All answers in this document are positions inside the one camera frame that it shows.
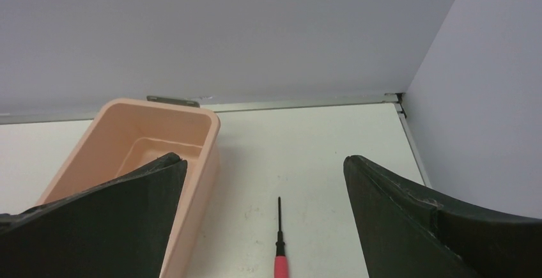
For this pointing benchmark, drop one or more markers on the pink plastic bin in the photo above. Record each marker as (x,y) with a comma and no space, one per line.
(127,134)

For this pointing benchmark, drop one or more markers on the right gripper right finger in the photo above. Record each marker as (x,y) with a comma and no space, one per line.
(409,230)

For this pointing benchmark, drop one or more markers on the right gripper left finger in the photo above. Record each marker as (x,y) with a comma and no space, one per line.
(119,228)

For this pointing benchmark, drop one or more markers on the red handled screwdriver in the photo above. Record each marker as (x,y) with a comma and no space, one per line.
(281,269)

